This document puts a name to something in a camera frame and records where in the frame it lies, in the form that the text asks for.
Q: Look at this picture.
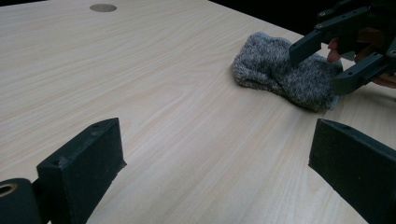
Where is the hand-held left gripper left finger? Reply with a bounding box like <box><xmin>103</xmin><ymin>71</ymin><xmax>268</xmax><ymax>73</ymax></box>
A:
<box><xmin>36</xmin><ymin>117</ymin><xmax>127</xmax><ymax>224</ymax></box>

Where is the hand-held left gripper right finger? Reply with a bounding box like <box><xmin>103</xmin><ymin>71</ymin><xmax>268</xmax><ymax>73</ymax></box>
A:
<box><xmin>307</xmin><ymin>118</ymin><xmax>396</xmax><ymax>224</ymax></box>

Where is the grey fuzzy sock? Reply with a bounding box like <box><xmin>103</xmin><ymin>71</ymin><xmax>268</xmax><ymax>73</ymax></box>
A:
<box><xmin>232</xmin><ymin>31</ymin><xmax>344</xmax><ymax>113</ymax></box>

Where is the round table grommet hole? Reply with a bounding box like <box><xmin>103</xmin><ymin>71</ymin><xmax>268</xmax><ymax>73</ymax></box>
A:
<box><xmin>89</xmin><ymin>3</ymin><xmax>118</xmax><ymax>13</ymax></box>

